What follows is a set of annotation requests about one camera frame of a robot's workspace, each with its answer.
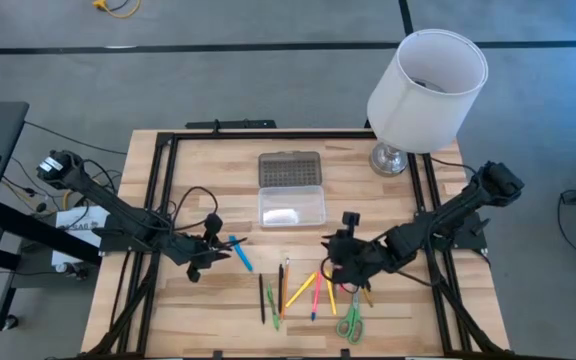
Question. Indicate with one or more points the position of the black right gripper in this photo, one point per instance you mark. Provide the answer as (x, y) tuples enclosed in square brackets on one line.
[(355, 257)]

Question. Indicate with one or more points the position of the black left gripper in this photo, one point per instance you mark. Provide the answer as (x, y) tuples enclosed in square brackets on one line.
[(195, 249)]

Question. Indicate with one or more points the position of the blue marker pen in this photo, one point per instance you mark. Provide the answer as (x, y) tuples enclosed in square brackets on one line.
[(243, 257)]

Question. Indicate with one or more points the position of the clear pencil box grey lid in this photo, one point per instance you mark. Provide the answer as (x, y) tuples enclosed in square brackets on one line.
[(290, 205)]

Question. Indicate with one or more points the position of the thin black pen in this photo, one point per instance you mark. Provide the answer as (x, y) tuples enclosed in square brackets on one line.
[(262, 300)]

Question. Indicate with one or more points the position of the thick black pen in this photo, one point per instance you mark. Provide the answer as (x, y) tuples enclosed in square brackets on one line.
[(280, 290)]

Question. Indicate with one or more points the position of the green clear ballpoint pen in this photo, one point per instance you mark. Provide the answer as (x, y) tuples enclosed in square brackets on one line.
[(272, 305)]

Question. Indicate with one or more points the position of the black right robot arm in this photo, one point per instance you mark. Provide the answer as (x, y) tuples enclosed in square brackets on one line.
[(448, 210)]

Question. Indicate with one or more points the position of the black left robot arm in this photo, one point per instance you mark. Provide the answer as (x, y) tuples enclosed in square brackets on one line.
[(98, 195)]

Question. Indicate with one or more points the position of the short yellow pencil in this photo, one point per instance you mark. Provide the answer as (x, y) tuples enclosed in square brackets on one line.
[(368, 297)]

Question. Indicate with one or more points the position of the white paper sheet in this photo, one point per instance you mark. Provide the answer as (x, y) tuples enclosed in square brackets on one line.
[(68, 250)]

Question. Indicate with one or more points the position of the white shade silver table lamp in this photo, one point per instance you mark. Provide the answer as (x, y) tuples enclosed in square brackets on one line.
[(418, 110)]

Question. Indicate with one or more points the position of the black stand beam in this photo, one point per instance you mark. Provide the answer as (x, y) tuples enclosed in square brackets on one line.
[(43, 230)]

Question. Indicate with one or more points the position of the black aluminium rig frame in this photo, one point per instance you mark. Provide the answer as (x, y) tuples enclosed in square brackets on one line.
[(268, 135)]

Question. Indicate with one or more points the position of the black mount bar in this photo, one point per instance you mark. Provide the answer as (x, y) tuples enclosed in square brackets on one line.
[(230, 124)]

